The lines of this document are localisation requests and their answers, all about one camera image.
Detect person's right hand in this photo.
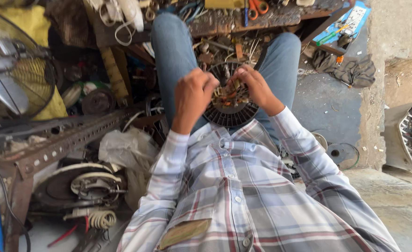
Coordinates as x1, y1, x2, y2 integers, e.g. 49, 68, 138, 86
227, 65, 286, 116

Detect person's left hand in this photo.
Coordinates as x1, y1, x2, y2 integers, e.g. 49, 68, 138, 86
173, 68, 220, 124

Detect black round motor stator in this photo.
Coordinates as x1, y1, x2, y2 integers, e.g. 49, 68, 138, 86
203, 61, 263, 128

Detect heap of scrap parts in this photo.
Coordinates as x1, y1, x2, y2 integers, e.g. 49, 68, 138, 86
192, 33, 273, 70

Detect blue jeans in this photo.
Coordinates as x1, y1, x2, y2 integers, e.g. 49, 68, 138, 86
151, 13, 302, 147

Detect cluttered wooden workbench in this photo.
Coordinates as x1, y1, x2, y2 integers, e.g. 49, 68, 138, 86
87, 0, 354, 56

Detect yellow box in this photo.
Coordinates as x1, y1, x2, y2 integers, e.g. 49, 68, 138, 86
205, 0, 245, 10

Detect small white disc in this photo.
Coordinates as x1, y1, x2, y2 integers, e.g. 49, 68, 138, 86
311, 132, 328, 152

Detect clear plastic bag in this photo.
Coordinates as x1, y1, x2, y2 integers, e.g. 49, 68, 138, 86
98, 127, 159, 210

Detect dark round metal pulley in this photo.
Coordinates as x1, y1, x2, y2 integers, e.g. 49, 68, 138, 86
82, 88, 116, 115

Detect grey crumpled cloth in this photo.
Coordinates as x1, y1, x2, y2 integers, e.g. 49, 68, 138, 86
311, 49, 376, 89

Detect plaid button shirt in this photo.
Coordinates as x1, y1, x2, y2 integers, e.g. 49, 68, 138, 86
117, 107, 401, 252

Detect blue white power strip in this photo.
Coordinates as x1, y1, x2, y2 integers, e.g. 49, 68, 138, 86
313, 0, 372, 46

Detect grey flat disc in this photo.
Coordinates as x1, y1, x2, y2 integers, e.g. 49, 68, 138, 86
327, 143, 360, 171

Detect folded paper in pocket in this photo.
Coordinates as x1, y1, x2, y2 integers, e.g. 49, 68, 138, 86
159, 219, 212, 250

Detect white fan guard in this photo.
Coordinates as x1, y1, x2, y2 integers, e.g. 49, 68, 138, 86
383, 99, 412, 177

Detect yellow sack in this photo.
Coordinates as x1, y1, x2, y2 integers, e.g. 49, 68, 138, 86
0, 3, 68, 121

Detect grey fan blade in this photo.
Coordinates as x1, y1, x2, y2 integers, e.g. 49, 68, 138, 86
0, 75, 29, 116

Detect orange handled scissors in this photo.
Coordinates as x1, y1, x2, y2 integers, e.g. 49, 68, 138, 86
247, 0, 270, 21

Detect green handled screwdriver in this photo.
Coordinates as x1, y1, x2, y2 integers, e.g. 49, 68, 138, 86
316, 24, 350, 47

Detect yellowish wooden post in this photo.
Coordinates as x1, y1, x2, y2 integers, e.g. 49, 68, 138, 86
99, 47, 129, 104

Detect bundle of white cables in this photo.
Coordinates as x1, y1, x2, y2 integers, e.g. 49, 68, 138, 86
87, 0, 145, 47

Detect rusty perforated angle iron frame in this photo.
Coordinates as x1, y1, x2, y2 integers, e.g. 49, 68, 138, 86
0, 108, 136, 252

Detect black wire fan guard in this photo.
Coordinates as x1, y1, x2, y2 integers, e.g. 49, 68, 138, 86
0, 7, 57, 121

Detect white coiled wire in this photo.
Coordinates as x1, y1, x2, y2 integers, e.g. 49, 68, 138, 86
89, 210, 117, 230

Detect black motor with white ring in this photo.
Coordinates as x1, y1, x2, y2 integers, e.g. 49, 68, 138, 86
31, 163, 128, 215

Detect red wire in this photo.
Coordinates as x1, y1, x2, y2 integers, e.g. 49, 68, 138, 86
47, 217, 89, 248

